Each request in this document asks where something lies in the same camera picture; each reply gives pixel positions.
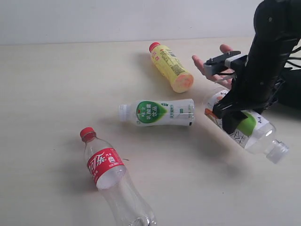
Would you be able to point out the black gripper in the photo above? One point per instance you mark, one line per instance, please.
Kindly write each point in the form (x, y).
(257, 97)

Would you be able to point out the clear bottle with fruit label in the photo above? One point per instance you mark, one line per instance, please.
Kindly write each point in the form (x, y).
(255, 133)

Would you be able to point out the white bottle with green label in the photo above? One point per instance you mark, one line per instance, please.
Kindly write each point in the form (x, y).
(146, 113)

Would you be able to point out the clear cola bottle red label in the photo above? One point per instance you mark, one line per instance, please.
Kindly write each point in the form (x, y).
(113, 181)

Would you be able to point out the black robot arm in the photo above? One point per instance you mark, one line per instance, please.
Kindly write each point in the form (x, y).
(277, 26)

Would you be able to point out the yellow bottle with red cap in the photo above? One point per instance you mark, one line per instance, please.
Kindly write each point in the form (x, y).
(171, 68)

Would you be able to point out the bare open human hand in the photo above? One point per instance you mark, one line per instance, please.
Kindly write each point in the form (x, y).
(200, 65)

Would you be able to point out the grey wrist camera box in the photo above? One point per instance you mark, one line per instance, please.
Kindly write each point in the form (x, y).
(234, 60)

